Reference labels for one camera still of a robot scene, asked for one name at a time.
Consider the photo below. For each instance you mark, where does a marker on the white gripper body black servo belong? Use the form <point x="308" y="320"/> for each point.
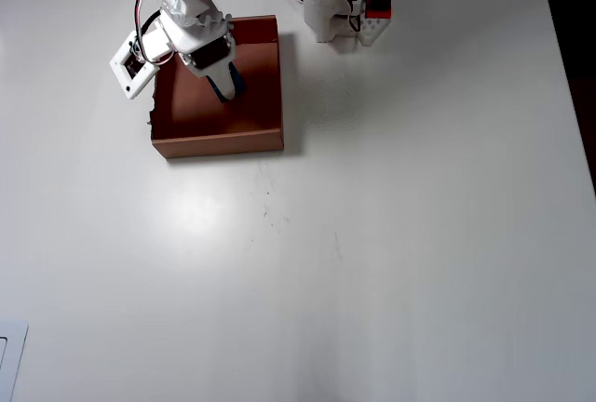
<point x="209" y="59"/>

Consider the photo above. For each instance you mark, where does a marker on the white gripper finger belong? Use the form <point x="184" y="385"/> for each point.
<point x="224" y="84"/>

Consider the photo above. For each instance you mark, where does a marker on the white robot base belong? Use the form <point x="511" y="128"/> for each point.
<point x="326" y="11"/>

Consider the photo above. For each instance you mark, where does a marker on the brown cardboard box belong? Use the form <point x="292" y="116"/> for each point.
<point x="205" y="113"/>

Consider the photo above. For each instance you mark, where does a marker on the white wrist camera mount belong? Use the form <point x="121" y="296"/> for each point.
<point x="132" y="67"/>

